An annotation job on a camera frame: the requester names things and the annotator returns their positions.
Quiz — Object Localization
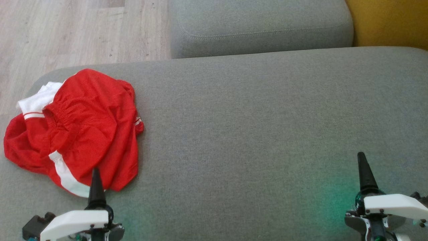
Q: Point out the mustard yellow sofa back cushion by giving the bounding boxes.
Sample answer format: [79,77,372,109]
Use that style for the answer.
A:
[344,0,428,51]

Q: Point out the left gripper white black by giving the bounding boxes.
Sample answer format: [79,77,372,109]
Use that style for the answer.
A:
[40,167,125,241]

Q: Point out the large grey sofa seat cushion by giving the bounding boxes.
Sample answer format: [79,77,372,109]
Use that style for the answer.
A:
[0,46,428,241]

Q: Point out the red shorts with white stripe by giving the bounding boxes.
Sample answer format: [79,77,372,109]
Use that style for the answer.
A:
[42,69,144,198]

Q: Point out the red jersey with white trim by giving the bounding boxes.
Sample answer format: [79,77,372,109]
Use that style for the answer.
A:
[4,81,65,173]

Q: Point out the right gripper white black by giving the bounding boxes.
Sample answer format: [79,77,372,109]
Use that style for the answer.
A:
[344,152,428,241]

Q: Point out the grey sofa ottoman cushion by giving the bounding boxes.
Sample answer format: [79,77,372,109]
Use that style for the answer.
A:
[169,0,354,59]

